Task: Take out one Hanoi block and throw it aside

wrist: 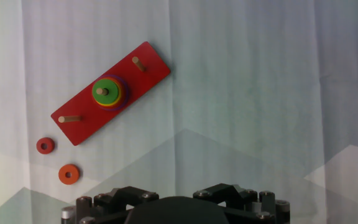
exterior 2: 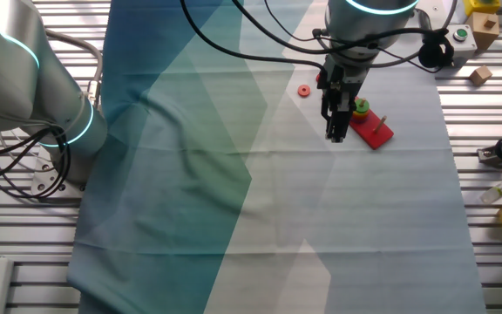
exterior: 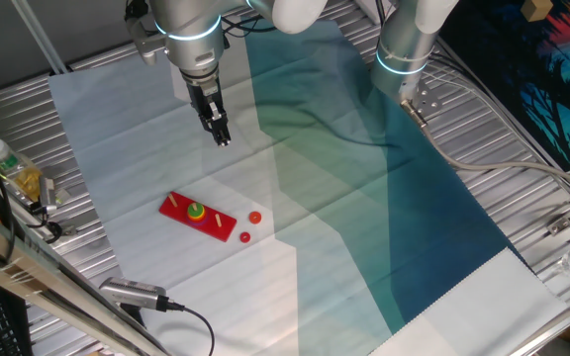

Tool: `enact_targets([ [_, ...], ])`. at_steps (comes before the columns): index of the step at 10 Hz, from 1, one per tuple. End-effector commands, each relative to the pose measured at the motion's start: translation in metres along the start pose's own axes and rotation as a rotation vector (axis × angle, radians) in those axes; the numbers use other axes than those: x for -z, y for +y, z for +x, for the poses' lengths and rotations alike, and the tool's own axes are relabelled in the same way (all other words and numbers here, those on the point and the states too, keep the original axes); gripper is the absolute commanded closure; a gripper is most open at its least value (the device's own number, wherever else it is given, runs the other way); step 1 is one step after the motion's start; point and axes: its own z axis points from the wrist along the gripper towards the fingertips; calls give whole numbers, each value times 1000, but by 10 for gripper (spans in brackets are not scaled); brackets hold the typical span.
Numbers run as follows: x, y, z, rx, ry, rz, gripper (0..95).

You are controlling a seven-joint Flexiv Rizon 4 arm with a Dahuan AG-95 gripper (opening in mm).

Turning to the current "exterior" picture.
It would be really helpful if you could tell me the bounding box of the colourful sunset poster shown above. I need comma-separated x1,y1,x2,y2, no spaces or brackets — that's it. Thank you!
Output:
437,0,570,172

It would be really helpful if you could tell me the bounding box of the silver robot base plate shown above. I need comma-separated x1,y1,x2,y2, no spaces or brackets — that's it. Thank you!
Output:
397,78,443,119

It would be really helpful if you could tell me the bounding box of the thin grey metal bar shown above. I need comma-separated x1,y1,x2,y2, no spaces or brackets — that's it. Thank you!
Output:
10,0,68,75

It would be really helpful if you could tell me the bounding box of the black silver-camera cable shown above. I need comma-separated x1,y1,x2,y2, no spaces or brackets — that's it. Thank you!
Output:
155,295,217,356

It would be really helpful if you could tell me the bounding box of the yellow oil bottle white cap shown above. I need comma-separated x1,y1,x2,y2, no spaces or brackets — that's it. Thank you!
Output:
0,137,44,203

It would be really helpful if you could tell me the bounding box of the red Hanoi board with pegs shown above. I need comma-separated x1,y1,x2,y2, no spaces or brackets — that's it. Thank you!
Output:
158,191,238,243

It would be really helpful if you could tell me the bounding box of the blue green white tablecloth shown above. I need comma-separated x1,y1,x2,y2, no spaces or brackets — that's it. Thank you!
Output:
47,7,570,356

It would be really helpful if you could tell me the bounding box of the black looped camera cable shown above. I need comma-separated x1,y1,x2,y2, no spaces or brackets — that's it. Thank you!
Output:
27,202,64,244

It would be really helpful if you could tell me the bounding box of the thick grey robot cable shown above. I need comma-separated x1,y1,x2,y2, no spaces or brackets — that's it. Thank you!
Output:
400,98,570,199

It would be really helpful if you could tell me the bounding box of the grey camera on mount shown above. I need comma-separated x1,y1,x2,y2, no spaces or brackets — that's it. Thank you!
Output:
39,173,58,215

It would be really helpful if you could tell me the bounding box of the plain wooden block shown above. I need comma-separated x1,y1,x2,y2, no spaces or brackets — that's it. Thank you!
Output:
521,0,554,23

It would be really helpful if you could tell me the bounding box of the aluminium frame beam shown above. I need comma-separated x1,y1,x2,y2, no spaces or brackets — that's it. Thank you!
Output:
0,195,170,356

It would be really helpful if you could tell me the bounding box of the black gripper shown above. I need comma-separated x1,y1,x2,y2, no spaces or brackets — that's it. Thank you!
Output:
185,79,233,148

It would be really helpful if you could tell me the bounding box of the silver ribbed camera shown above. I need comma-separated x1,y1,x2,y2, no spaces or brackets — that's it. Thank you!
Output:
98,276,170,312

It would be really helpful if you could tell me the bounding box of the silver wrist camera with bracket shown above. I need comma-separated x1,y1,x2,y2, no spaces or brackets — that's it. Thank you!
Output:
126,14,163,68

